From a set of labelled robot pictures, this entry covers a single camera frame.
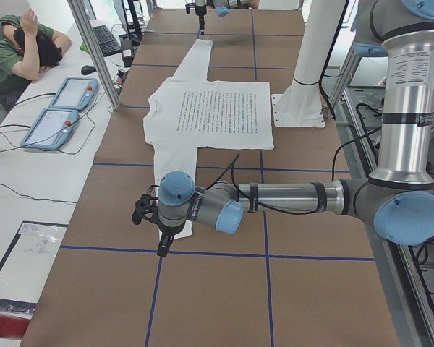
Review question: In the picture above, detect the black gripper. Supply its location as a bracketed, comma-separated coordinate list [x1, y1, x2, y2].
[195, 4, 207, 35]
[157, 223, 184, 257]

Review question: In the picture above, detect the white long-sleeve printed shirt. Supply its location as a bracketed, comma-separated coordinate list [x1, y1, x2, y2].
[142, 38, 276, 240]

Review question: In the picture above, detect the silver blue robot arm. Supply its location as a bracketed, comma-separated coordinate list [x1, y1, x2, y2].
[187, 0, 250, 35]
[153, 1, 434, 257]

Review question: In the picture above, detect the black computer keyboard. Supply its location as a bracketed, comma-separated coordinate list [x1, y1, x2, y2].
[92, 25, 121, 57]

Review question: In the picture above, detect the black computer mouse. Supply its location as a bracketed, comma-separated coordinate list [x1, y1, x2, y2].
[80, 65, 96, 75]

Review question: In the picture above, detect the upper blue teach pendant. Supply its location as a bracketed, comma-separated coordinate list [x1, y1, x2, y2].
[49, 77, 99, 111]

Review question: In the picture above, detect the blue teach pendant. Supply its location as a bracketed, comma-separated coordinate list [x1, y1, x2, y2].
[20, 108, 79, 150]
[49, 77, 99, 111]

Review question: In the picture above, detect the clear plastic document sleeve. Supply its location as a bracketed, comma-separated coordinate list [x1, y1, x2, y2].
[0, 220, 67, 303]

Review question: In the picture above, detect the lower blue teach pendant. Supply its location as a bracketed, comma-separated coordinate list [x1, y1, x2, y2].
[20, 108, 79, 150]

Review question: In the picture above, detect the person in green shirt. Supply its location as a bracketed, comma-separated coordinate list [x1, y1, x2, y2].
[0, 9, 72, 111]

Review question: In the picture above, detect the red cylindrical object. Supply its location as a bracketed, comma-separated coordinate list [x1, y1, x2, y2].
[0, 314, 30, 340]

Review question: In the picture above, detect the aluminium frame post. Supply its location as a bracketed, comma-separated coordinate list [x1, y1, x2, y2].
[67, 0, 121, 111]

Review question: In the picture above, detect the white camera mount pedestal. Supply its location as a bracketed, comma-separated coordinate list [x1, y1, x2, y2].
[272, 0, 349, 128]

